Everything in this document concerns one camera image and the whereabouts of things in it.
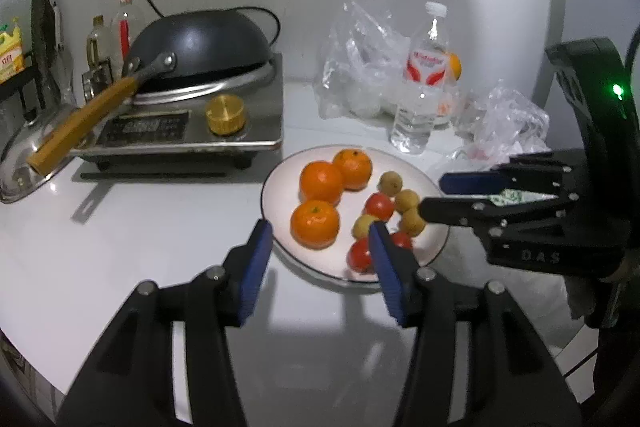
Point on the tangerine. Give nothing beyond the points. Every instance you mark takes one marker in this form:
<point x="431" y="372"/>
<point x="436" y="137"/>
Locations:
<point x="321" y="181"/>
<point x="315" y="224"/>
<point x="352" y="168"/>

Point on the clear oil bottle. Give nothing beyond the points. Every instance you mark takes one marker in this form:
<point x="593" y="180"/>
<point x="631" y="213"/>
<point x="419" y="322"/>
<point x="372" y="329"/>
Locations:
<point x="99" y="44"/>

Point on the crumpled clear plastic bag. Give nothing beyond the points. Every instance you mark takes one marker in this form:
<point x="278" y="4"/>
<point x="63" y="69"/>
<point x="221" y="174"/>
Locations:
<point x="510" y="117"/>

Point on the black metal rack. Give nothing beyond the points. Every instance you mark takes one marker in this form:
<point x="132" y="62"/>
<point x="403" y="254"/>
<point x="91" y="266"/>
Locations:
<point x="20" y="82"/>

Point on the large orange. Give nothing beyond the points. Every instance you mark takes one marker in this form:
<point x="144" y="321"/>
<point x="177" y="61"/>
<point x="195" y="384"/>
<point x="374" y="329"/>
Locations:
<point x="454" y="67"/>

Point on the gold cooker knob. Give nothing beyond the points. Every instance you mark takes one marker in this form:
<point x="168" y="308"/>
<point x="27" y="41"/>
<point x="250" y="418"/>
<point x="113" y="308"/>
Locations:
<point x="226" y="113"/>

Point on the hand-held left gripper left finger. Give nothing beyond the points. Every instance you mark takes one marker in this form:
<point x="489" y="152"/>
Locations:
<point x="255" y="267"/>

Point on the small metal container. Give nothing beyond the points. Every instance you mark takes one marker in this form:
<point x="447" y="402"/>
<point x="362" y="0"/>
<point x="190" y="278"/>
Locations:
<point x="97" y="82"/>

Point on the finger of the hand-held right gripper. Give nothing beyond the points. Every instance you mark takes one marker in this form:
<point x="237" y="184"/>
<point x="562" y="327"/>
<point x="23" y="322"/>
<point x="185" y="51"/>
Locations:
<point x="450" y="211"/>
<point x="470" y="182"/>

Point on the yellow cherry tomato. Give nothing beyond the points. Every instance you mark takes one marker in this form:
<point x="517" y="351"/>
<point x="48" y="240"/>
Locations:
<point x="364" y="226"/>
<point x="390" y="182"/>
<point x="412" y="223"/>
<point x="406" y="200"/>

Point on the red cherry tomato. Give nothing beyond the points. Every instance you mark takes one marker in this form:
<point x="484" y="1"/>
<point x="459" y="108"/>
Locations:
<point x="378" y="206"/>
<point x="402" y="239"/>
<point x="360" y="255"/>

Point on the steel pot lid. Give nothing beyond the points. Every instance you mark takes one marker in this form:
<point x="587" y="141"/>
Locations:
<point x="30" y="157"/>

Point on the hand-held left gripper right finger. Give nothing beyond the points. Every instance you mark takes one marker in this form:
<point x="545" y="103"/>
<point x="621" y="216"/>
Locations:
<point x="387" y="272"/>

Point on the yellow detergent bottle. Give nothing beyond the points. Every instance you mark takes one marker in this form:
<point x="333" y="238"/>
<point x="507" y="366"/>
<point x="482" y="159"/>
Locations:
<point x="10" y="52"/>

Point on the steel induction cooker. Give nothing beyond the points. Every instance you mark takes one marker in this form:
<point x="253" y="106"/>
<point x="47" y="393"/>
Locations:
<point x="260" y="127"/>

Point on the clear water bottle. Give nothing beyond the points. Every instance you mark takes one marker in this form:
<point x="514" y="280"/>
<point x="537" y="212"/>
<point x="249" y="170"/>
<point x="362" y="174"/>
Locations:
<point x="417" y="117"/>

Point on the red label bottle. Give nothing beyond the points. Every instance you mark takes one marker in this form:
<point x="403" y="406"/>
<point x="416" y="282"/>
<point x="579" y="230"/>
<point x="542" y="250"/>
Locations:
<point x="125" y="27"/>

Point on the white plate with dark rim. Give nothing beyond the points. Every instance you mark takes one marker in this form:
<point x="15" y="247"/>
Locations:
<point x="280" y="187"/>

